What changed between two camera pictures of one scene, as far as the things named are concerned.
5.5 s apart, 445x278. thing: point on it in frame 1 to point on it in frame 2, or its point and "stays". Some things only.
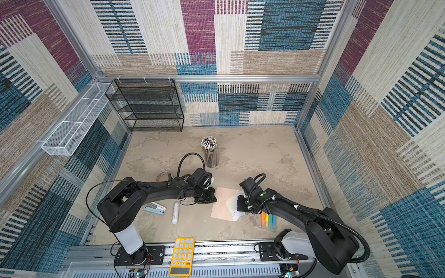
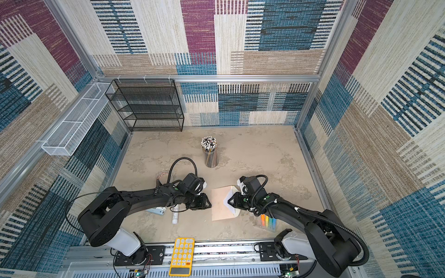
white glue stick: (175, 214) stays
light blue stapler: (156, 208) stays
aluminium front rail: (204, 254) stays
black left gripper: (210, 198) to (203, 204)
